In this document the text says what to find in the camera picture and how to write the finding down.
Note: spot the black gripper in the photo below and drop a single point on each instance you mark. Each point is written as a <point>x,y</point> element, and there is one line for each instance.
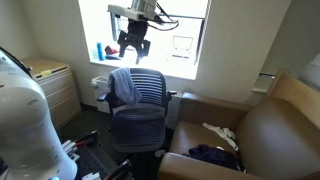
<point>135,38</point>

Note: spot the black cloth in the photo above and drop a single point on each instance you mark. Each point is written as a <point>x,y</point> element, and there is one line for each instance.
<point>217,156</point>

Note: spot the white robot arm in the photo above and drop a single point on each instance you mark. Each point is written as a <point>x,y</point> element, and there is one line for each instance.
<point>138,14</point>

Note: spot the light blue shirt on chair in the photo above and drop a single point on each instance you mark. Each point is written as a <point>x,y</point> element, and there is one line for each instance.
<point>120,80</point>

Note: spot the dark blue office chair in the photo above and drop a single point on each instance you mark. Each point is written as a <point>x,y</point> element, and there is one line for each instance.
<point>140,128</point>

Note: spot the white cloth on couch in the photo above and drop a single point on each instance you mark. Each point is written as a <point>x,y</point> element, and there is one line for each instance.
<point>224,133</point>

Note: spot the brown leather couch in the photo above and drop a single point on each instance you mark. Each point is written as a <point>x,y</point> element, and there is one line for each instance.
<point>278,139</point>

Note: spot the red cap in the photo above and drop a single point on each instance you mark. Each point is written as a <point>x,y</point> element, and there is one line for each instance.
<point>110,51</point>

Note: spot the blue water bottle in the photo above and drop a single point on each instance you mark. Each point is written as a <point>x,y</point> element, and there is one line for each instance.
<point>100,52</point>

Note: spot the wooden drawer cabinet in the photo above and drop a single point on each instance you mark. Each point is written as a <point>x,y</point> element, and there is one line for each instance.
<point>59,89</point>

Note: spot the yellow sticky note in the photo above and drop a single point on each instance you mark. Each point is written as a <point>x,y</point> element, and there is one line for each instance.
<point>46,72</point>

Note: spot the black robot cart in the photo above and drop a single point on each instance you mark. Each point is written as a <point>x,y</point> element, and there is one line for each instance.
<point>93,162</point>

